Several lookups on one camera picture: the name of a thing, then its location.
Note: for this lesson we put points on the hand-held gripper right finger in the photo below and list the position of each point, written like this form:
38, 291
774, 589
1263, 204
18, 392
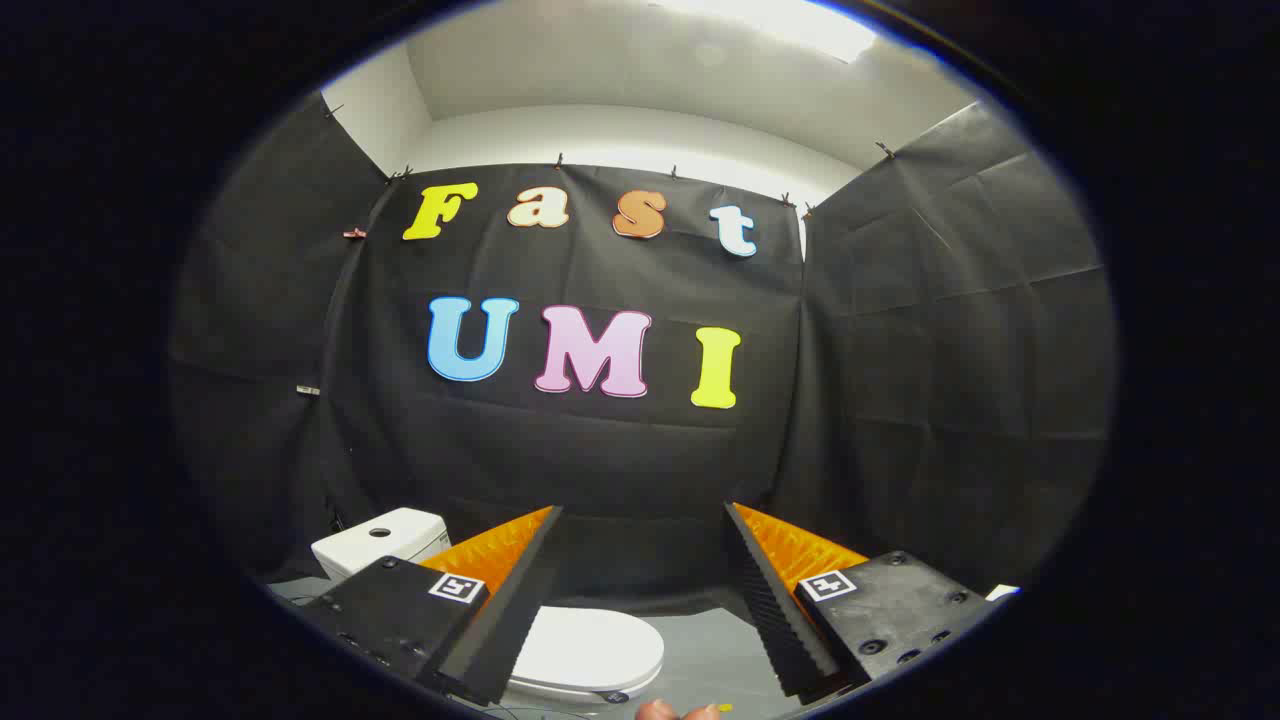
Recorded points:
775, 620

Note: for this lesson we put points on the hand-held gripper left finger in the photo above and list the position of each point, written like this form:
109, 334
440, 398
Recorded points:
520, 610

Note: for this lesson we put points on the white toilet bowl with seat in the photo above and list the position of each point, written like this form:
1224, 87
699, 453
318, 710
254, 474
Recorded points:
580, 693

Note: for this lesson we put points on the white toilet tank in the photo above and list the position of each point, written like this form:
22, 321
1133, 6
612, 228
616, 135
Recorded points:
400, 535

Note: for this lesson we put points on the black backdrop cloth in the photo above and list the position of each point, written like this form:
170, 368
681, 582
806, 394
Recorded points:
600, 450

